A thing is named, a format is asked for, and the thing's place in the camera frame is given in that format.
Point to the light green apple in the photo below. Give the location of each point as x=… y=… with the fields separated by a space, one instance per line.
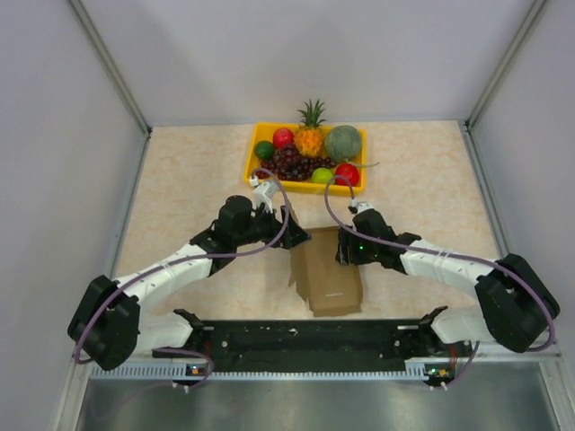
x=322 y=176

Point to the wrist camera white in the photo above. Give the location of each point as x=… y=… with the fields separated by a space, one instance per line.
x=357 y=207
x=263 y=193

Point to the pineapple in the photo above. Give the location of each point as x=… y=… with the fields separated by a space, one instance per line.
x=309 y=137

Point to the left aluminium frame post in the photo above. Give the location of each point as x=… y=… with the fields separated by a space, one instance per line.
x=109 y=64

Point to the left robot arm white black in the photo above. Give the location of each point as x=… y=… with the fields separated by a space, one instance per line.
x=108 y=326

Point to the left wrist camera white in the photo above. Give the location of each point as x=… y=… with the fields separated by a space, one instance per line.
x=263 y=193

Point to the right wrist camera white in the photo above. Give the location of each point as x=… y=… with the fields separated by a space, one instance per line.
x=357 y=207

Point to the green netted melon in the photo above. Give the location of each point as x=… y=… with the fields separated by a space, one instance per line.
x=343 y=143

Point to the aluminium frame post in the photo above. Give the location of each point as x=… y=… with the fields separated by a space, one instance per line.
x=109 y=64
x=533 y=16

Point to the yellow plastic tray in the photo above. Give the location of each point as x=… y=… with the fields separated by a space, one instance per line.
x=265 y=130

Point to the right aluminium frame post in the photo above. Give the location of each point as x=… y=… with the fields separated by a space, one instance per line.
x=533 y=16

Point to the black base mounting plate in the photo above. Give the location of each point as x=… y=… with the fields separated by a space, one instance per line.
x=299 y=346

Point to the white cable duct strip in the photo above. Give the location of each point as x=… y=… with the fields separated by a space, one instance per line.
x=185 y=370

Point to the purple grape bunch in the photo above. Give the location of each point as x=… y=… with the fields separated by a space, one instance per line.
x=288 y=164

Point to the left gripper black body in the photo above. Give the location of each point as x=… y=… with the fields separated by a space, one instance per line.
x=264 y=224

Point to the dark green lime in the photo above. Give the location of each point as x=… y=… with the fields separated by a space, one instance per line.
x=264 y=150

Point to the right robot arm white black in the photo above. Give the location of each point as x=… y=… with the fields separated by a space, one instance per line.
x=513 y=305

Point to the red tomato fruit front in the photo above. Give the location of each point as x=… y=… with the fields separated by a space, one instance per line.
x=347 y=174

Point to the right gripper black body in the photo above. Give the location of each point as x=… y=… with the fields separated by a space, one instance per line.
x=360 y=251

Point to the brown cardboard box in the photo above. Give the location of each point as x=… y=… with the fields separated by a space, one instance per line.
x=328 y=288

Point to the red apple at back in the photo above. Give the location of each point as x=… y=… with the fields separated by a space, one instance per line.
x=282 y=137

